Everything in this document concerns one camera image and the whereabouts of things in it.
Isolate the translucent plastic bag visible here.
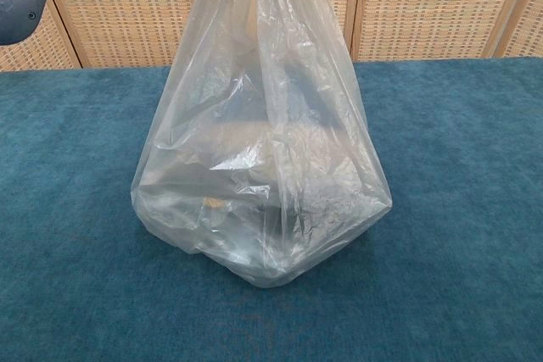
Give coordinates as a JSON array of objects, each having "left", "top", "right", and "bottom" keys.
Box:
[{"left": 130, "top": 0, "right": 391, "bottom": 291}]

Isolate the clear plastic food container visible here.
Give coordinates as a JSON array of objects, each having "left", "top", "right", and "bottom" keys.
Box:
[{"left": 199, "top": 158, "right": 374, "bottom": 282}]

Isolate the blue carpet table mat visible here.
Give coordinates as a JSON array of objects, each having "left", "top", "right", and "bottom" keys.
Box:
[{"left": 0, "top": 56, "right": 543, "bottom": 362}]

